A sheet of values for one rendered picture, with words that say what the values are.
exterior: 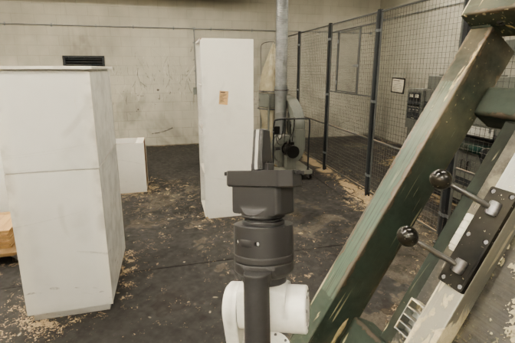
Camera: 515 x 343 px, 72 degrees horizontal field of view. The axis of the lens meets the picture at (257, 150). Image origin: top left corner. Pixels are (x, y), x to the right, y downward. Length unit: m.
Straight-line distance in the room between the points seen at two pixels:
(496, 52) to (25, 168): 2.50
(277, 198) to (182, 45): 7.93
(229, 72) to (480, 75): 3.23
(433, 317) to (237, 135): 3.51
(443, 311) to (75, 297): 2.59
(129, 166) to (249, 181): 4.84
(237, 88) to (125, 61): 4.70
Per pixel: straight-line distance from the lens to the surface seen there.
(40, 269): 2.94
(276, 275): 0.51
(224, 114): 4.02
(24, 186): 2.73
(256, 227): 0.50
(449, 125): 0.97
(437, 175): 0.71
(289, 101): 5.99
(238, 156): 4.14
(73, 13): 8.59
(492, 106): 1.00
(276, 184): 0.49
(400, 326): 0.84
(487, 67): 1.04
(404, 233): 0.70
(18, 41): 8.82
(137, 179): 5.36
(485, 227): 0.76
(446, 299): 0.77
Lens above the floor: 1.73
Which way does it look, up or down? 13 degrees down
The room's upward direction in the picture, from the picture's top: straight up
